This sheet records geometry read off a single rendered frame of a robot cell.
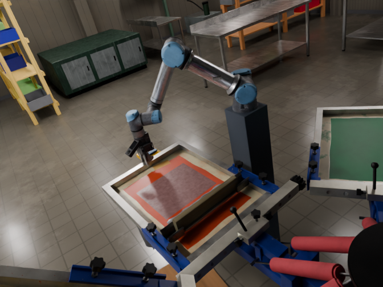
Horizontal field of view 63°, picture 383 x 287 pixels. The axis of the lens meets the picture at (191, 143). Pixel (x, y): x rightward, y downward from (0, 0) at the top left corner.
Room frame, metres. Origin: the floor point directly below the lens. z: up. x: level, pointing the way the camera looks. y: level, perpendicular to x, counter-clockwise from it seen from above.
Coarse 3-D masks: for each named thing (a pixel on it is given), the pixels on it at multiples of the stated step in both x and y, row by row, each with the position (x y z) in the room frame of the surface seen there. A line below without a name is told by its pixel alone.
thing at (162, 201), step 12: (144, 180) 1.49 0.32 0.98; (156, 180) 1.47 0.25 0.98; (132, 192) 1.41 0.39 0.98; (144, 192) 1.38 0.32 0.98; (156, 192) 1.36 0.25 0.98; (168, 192) 1.33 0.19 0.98; (180, 192) 1.31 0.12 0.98; (144, 204) 1.28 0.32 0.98; (156, 204) 1.26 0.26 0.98; (168, 204) 1.24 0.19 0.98; (180, 204) 1.22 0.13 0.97; (156, 216) 1.18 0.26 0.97; (168, 216) 1.16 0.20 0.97; (192, 228) 1.04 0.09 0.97; (204, 228) 1.03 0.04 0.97; (180, 240) 0.99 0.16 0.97; (192, 240) 0.98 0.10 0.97
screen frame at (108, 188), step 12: (180, 144) 1.73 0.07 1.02; (156, 156) 1.66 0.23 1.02; (204, 156) 1.54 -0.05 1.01; (144, 168) 1.59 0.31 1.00; (216, 168) 1.44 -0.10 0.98; (228, 168) 1.37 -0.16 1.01; (120, 180) 1.51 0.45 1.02; (108, 192) 1.41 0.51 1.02; (264, 192) 1.14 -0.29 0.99; (120, 204) 1.29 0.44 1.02; (252, 204) 1.07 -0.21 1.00; (132, 216) 1.18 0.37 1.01; (240, 216) 1.01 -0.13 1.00; (228, 228) 0.96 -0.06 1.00; (216, 240) 0.91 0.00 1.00
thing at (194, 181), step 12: (180, 156) 1.65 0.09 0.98; (168, 168) 1.55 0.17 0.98; (180, 168) 1.53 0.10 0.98; (192, 168) 1.50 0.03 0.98; (168, 180) 1.44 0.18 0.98; (180, 180) 1.41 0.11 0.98; (192, 180) 1.39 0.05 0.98; (204, 180) 1.37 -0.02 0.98; (216, 180) 1.34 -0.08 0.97; (192, 192) 1.29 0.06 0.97; (204, 192) 1.27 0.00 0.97; (240, 192) 1.20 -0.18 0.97; (228, 204) 1.14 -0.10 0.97; (240, 204) 1.12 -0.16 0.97; (216, 216) 1.08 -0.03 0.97
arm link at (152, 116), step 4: (148, 108) 1.67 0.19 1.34; (152, 108) 1.65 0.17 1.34; (156, 108) 1.66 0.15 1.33; (144, 112) 1.62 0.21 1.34; (148, 112) 1.61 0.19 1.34; (152, 112) 1.59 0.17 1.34; (156, 112) 1.59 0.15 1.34; (160, 112) 1.61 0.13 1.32; (140, 116) 1.59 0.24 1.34; (144, 116) 1.59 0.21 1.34; (148, 116) 1.58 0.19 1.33; (152, 116) 1.57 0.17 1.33; (156, 116) 1.57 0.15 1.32; (160, 116) 1.58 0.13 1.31; (144, 120) 1.58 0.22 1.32; (148, 120) 1.57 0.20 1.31; (152, 120) 1.57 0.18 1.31; (156, 120) 1.57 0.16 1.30; (160, 120) 1.57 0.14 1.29; (144, 124) 1.58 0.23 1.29; (148, 124) 1.58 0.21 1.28; (152, 124) 1.59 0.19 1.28
